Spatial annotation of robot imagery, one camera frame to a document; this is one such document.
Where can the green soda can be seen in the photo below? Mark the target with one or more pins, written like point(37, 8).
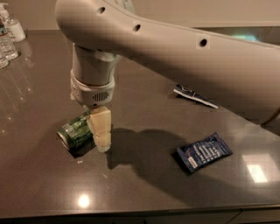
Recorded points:
point(76, 134)

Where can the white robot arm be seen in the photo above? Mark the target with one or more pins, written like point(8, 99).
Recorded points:
point(240, 75)

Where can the clear plastic water bottle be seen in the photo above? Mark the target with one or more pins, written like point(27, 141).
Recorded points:
point(6, 45)

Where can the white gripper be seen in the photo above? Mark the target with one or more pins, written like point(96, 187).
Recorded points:
point(91, 93)

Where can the white pump sanitizer bottle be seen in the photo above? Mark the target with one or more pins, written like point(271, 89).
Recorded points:
point(13, 27)

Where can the clear bottle at edge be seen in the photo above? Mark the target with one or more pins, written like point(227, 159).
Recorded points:
point(3, 60)

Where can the dark blue snack packet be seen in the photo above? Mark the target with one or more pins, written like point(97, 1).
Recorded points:
point(202, 153)

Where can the blue white chip bag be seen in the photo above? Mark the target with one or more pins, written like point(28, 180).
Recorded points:
point(192, 95)

